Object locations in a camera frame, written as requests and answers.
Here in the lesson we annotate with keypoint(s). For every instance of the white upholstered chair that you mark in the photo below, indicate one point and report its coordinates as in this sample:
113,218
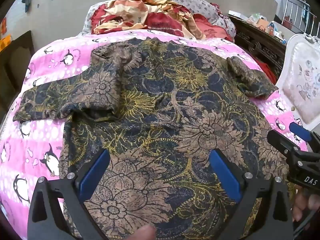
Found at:
302,80

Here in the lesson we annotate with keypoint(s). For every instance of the brown floral patterned shirt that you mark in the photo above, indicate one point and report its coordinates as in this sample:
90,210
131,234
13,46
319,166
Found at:
162,105

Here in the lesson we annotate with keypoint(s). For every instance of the grey floral pillow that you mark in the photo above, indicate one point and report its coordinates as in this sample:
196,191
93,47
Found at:
195,1

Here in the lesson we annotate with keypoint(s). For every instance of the red wall sticker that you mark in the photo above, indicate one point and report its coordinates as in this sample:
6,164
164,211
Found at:
3,26

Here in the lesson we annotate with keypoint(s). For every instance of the dark wooden furniture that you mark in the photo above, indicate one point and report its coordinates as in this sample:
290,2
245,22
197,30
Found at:
15,75

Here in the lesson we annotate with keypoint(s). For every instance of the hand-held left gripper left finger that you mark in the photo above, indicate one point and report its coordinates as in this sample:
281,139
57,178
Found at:
96,172

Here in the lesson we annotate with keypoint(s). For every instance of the person's left hand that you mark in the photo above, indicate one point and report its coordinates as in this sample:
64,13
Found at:
147,233

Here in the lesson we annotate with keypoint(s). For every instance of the metal railing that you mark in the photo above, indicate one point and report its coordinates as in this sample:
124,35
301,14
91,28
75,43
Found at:
297,10

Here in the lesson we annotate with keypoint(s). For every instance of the red and gold floral quilt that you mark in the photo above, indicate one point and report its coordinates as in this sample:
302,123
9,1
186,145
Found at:
160,21

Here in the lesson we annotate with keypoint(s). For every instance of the dark carved wooden cabinet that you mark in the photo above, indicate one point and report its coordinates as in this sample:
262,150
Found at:
260,45

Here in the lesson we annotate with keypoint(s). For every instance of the pink penguin blanket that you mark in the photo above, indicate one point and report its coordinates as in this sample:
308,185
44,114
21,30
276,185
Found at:
37,152

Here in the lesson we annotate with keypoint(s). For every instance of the red cloth beside bed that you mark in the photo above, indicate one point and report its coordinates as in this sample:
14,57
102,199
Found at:
268,71

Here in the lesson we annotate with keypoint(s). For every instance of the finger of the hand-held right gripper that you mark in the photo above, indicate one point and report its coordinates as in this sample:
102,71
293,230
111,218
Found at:
281,143
298,129

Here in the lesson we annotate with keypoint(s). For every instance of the clutter on cabinet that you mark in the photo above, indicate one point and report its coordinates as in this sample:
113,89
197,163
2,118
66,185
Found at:
265,23

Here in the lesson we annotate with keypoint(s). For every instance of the person's right hand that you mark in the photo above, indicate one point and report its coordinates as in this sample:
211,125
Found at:
306,201

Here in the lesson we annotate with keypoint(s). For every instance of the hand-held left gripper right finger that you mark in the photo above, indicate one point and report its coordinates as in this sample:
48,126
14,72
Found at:
223,173

